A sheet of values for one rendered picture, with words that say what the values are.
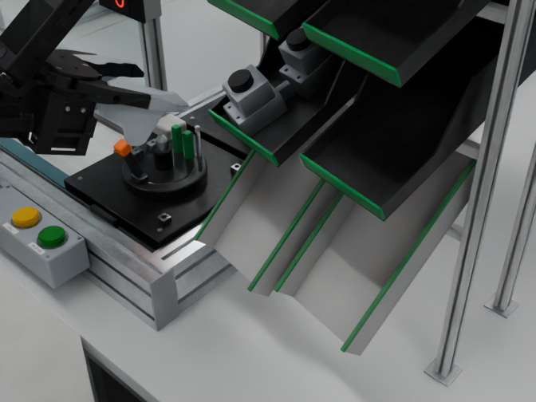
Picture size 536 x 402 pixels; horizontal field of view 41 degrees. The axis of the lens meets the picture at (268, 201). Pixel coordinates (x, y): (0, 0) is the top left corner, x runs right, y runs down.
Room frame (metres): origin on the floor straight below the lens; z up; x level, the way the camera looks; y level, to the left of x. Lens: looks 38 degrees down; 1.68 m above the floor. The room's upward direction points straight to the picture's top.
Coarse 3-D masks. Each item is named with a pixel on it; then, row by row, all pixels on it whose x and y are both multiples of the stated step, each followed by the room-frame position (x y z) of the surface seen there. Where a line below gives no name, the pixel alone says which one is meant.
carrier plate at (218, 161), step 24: (144, 144) 1.08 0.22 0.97; (96, 168) 1.01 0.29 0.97; (120, 168) 1.01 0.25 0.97; (216, 168) 1.00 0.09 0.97; (72, 192) 0.96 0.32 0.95; (96, 192) 0.94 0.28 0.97; (120, 192) 0.94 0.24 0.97; (216, 192) 0.94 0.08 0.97; (120, 216) 0.88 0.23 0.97; (144, 216) 0.88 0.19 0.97; (192, 216) 0.87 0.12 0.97; (144, 240) 0.84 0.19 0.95; (168, 240) 0.83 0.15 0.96
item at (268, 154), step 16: (272, 48) 0.85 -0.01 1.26; (272, 64) 0.85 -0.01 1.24; (352, 64) 0.76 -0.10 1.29; (272, 80) 0.83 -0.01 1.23; (336, 80) 0.75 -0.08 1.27; (352, 80) 0.76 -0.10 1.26; (224, 96) 0.81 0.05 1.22; (320, 96) 0.78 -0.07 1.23; (336, 96) 0.75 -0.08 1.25; (352, 96) 0.77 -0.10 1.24; (224, 112) 0.80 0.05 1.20; (288, 112) 0.77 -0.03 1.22; (304, 112) 0.76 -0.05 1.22; (320, 112) 0.73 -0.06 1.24; (336, 112) 0.75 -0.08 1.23; (224, 128) 0.78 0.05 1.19; (272, 128) 0.75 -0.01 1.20; (288, 128) 0.75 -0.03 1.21; (304, 128) 0.72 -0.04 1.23; (256, 144) 0.71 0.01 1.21; (272, 144) 0.73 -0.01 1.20; (288, 144) 0.71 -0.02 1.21; (272, 160) 0.70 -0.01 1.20
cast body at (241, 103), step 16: (240, 80) 0.76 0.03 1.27; (256, 80) 0.76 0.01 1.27; (240, 96) 0.75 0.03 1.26; (256, 96) 0.75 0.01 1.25; (272, 96) 0.76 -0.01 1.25; (288, 96) 0.79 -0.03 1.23; (240, 112) 0.76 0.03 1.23; (256, 112) 0.75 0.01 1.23; (272, 112) 0.76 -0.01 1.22; (240, 128) 0.74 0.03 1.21; (256, 128) 0.75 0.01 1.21
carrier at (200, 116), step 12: (204, 108) 1.20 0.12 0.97; (192, 120) 1.16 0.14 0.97; (204, 120) 1.16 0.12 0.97; (192, 132) 1.14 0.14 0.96; (204, 132) 1.12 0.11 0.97; (216, 132) 1.12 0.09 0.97; (228, 132) 1.11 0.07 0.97; (216, 144) 1.10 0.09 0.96; (228, 144) 1.08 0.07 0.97; (240, 144) 1.08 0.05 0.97; (240, 156) 1.05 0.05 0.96
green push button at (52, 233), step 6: (48, 228) 0.85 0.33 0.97; (54, 228) 0.85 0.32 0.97; (60, 228) 0.85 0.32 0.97; (42, 234) 0.83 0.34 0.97; (48, 234) 0.83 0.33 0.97; (54, 234) 0.83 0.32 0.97; (60, 234) 0.83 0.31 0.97; (42, 240) 0.82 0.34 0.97; (48, 240) 0.82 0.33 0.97; (54, 240) 0.82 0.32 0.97; (60, 240) 0.82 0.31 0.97; (48, 246) 0.82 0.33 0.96
